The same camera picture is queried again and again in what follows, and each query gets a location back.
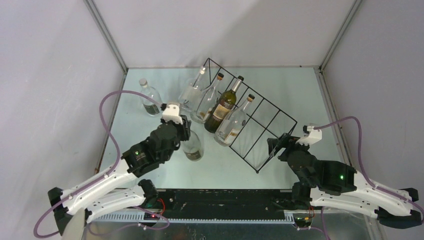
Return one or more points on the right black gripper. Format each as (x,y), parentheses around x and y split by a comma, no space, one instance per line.
(274,144)

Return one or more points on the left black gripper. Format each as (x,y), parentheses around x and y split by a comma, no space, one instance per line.
(185,128)

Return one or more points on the tall clear champagne label bottle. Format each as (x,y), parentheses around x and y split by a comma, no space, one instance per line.
(193,147)

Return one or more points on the short clear bottle white cap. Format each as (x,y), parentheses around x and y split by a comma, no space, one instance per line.
(153,101)

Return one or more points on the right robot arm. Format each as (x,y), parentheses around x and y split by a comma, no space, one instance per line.
(328,183)

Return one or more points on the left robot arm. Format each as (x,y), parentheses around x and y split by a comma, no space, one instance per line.
(97,195)

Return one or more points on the clear bottle white frosted label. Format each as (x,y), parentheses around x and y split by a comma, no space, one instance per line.
(192,88)

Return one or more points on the clear bottle cork stopper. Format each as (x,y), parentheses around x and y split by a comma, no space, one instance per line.
(206,101)

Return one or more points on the clear bottle brown cork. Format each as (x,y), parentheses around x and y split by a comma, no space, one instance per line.
(233,123)

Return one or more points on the dark green wine bottle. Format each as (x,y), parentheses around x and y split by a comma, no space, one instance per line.
(223,106)

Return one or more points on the black wire wine rack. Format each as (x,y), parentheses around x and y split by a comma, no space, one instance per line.
(266,117)

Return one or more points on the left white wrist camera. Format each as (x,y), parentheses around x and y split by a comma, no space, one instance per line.
(171,112)

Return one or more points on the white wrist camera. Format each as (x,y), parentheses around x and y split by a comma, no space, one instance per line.
(171,112)
(311,135)

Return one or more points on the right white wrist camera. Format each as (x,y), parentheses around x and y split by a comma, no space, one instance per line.
(311,135)

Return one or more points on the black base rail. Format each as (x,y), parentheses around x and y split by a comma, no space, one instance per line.
(213,206)

